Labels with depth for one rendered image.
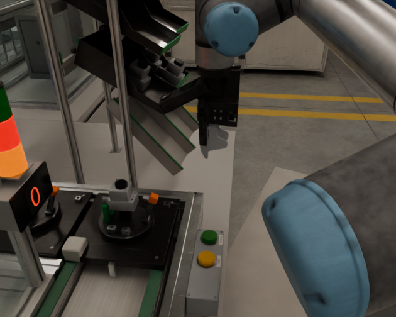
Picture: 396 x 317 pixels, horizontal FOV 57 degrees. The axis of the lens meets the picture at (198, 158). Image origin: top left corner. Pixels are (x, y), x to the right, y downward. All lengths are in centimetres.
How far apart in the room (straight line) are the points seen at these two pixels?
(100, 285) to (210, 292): 26
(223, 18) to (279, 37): 424
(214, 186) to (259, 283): 42
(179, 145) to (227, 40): 67
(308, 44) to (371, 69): 443
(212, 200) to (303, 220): 93
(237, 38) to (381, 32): 21
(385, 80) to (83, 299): 74
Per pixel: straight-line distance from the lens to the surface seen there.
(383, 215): 28
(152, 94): 105
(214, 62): 69
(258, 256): 104
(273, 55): 483
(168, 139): 116
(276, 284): 99
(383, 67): 41
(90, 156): 148
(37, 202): 74
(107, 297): 90
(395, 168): 29
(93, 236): 96
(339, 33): 47
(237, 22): 55
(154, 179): 130
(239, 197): 260
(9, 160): 68
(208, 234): 92
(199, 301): 83
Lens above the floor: 162
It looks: 33 degrees down
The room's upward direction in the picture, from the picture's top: straight up
